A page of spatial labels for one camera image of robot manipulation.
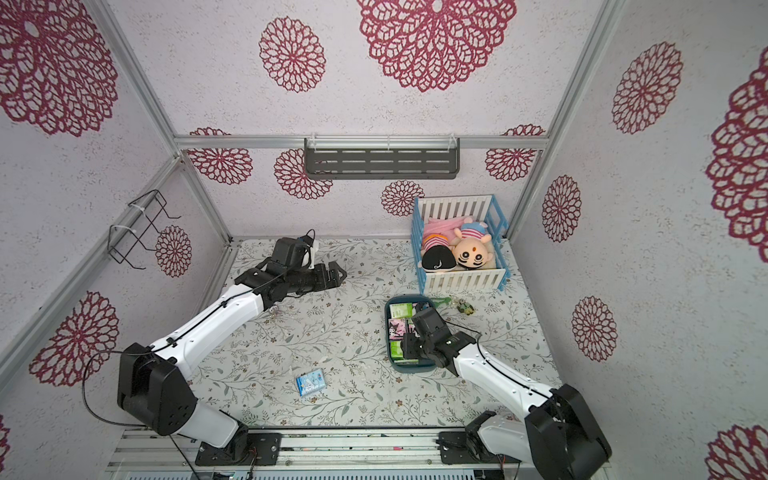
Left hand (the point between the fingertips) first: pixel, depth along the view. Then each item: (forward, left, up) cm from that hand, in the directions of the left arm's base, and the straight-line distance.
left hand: (334, 277), depth 83 cm
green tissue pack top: (-2, -19, -14) cm, 24 cm away
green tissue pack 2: (-17, -20, -18) cm, 32 cm away
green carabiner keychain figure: (+3, -40, -20) cm, 44 cm away
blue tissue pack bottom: (-23, +7, -18) cm, 30 cm away
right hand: (-14, -22, -15) cm, 30 cm away
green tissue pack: (-16, -17, -14) cm, 28 cm away
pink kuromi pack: (-8, -18, -15) cm, 24 cm away
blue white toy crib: (+23, -40, -11) cm, 48 cm away
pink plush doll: (+16, -32, -8) cm, 36 cm away
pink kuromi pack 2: (-8, -22, -4) cm, 24 cm away
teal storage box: (+5, -21, -19) cm, 28 cm away
